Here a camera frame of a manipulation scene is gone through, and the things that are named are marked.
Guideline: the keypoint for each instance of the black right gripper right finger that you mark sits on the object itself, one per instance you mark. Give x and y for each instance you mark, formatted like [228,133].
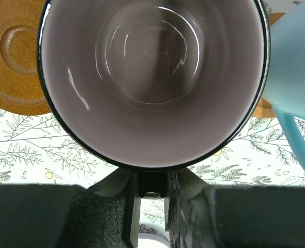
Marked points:
[205,215]

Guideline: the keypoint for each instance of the dark wooden grooved coaster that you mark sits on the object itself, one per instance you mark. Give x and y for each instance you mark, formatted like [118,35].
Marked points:
[13,64]

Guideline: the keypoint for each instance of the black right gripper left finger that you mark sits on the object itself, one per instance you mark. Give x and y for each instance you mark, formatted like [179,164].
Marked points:
[103,215]

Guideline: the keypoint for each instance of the white floral tablecloth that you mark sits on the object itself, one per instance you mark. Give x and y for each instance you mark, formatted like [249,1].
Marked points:
[34,148]

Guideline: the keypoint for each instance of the light bamboo coaster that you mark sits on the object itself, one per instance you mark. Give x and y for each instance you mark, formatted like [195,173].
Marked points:
[264,109]

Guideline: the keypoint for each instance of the light blue ceramic mug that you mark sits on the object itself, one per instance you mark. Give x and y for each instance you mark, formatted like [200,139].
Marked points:
[285,85]

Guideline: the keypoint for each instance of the grey purple ceramic mug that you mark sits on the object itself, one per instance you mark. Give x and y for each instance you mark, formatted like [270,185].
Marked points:
[153,86]

